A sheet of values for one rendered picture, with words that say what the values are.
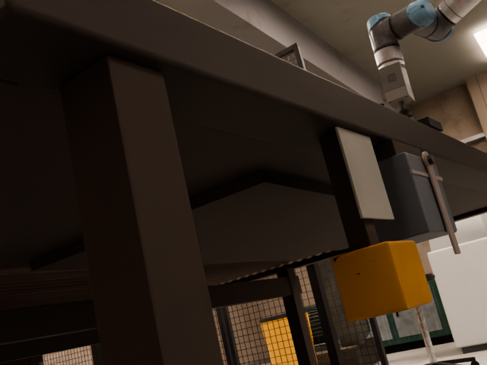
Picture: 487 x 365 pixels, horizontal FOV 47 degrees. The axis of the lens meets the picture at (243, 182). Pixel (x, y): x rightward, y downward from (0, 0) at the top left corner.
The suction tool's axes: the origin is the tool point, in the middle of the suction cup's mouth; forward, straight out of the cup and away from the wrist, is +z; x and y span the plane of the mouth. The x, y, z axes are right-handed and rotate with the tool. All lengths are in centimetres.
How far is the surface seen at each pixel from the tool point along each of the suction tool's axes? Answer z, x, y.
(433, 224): 38, 13, 77
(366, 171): 30, 8, 89
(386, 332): 98, -173, -516
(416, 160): 28, 13, 76
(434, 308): 80, -112, -513
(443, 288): 58, -74, -392
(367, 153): 27, 8, 87
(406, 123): 20, 12, 69
